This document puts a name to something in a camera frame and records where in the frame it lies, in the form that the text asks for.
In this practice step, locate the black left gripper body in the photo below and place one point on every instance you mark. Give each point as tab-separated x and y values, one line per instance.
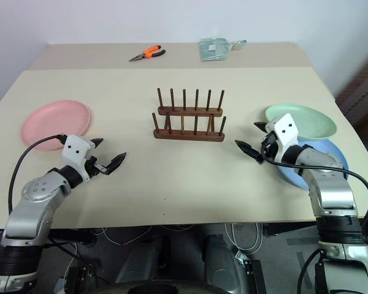
93	163

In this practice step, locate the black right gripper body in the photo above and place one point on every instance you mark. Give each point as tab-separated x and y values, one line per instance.
269	143

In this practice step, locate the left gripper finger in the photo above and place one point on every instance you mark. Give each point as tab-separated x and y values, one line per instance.
97	142
116	160

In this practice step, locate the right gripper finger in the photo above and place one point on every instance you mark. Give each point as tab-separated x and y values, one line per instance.
260	125
248	149

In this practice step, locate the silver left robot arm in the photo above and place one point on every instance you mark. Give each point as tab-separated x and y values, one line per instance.
30	202

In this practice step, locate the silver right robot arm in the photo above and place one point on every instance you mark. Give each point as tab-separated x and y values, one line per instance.
332	190

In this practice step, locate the wooden dish rack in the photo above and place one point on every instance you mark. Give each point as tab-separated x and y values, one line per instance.
190	125

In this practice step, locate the pink plate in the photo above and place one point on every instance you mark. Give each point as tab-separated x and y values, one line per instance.
56	124

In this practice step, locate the green plate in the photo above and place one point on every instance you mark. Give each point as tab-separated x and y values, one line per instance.
309	122

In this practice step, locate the blue plate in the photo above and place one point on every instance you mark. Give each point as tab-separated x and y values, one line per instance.
328	150

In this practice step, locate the green packaged cloth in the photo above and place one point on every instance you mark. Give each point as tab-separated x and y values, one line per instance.
214	49

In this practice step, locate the dark rounded shape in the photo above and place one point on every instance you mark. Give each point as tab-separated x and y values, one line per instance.
222	260

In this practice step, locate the black box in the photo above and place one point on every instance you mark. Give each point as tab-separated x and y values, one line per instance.
255	275

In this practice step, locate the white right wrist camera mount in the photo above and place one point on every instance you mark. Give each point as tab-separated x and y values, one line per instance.
284	128

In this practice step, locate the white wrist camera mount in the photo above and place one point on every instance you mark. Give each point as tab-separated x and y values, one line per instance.
75	151
284	128

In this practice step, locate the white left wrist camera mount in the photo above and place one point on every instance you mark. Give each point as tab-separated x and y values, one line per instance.
75	151

